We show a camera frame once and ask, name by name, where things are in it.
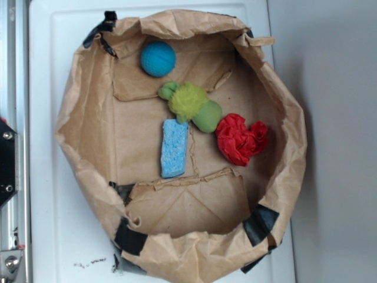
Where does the crumpled red paper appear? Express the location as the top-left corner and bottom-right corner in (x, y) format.
(215, 113), (269, 167)

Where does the blue rectangular sponge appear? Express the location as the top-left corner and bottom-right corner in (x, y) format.
(160, 119), (189, 179)

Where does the green fuzzy plush toy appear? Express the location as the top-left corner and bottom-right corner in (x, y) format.
(158, 81), (223, 133)

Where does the brown paper bag bin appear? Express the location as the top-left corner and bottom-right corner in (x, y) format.
(56, 9), (307, 282)

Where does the blue dimpled ball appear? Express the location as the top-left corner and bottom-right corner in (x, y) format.
(140, 41), (176, 77)

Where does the black metal bracket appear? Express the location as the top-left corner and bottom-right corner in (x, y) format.
(0, 118), (18, 209)

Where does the metal frame rail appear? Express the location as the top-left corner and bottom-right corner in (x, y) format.
(1, 1), (32, 282)

